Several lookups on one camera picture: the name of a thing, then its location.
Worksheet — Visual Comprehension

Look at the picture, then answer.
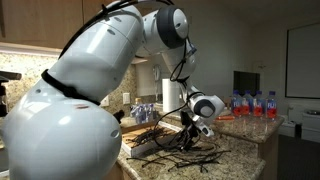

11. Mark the white outlet plate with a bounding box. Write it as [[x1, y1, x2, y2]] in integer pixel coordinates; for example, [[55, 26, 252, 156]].
[[122, 92, 131, 105]]

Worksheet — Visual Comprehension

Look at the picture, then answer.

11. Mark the white rectangular tray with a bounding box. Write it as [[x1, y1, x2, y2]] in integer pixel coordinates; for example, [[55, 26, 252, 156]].
[[120, 120, 185, 158]]

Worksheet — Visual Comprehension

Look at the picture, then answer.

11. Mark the pack of small water bottles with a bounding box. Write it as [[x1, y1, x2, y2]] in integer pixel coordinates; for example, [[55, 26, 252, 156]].
[[129, 103, 158, 125]]

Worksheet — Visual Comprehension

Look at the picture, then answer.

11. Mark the white paper towel roll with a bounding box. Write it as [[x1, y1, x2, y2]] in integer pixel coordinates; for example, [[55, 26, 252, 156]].
[[162, 78, 181, 113]]

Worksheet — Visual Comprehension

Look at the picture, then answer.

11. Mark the white low cabinet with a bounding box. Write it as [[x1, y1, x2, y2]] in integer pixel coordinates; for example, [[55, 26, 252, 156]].
[[278, 104, 320, 144]]

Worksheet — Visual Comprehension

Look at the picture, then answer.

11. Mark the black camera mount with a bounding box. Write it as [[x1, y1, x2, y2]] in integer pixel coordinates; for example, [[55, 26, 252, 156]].
[[0, 70, 23, 118]]

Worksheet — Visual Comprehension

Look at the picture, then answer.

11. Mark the dark wall screen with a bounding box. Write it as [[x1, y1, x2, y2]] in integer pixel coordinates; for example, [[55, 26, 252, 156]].
[[233, 70, 261, 98]]

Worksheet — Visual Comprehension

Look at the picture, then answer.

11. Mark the white wall board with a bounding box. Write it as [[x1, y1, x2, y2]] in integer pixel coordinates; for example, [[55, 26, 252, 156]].
[[285, 22, 320, 100]]

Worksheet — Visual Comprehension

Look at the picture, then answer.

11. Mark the wooden wall cabinet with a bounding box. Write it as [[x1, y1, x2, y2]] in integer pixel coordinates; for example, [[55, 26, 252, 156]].
[[0, 0, 154, 65]]

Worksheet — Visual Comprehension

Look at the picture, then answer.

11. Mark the orange marker pen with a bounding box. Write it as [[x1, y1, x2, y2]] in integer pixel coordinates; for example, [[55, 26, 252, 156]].
[[215, 115, 236, 121]]

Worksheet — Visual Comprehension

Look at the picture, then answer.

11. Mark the Fiji water bottle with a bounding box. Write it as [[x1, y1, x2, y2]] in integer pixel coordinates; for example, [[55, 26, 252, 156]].
[[265, 90, 278, 120], [230, 89, 243, 118], [253, 90, 265, 118], [242, 89, 254, 117]]

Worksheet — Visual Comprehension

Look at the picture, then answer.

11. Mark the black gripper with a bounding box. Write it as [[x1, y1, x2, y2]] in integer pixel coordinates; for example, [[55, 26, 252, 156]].
[[182, 121, 202, 151]]

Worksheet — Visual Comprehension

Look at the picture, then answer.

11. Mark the black and white wrist camera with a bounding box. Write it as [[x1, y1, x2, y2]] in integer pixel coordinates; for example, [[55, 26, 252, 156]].
[[179, 111, 215, 138]]

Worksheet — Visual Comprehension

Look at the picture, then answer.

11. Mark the black cable tie heap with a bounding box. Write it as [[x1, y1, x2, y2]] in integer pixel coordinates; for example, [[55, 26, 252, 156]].
[[127, 125, 173, 148], [125, 142, 232, 173]]

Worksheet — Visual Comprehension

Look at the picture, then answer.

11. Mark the white wall outlet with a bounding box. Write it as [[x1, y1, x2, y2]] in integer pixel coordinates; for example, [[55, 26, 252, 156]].
[[100, 94, 110, 108]]

